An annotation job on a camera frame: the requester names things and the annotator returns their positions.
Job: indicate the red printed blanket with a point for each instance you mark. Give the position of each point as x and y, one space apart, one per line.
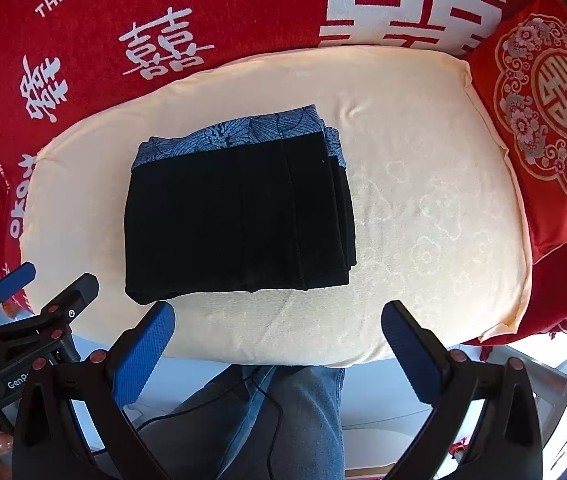
113 10

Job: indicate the person's leg in jeans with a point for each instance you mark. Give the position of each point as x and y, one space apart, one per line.
293 420

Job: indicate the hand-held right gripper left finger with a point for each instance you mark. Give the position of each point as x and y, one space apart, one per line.
143 355

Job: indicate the black pants with blue waistband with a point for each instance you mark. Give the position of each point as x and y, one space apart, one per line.
238 220

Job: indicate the red embroidered cushion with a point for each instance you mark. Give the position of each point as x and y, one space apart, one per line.
538 200

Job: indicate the grey metal frame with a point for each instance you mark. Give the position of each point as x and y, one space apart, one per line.
561 375

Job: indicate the cream pillow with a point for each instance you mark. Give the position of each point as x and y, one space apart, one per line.
413 210

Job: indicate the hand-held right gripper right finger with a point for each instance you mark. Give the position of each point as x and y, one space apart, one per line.
413 360

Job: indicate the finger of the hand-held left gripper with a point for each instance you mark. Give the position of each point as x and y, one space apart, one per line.
75 296
13 280

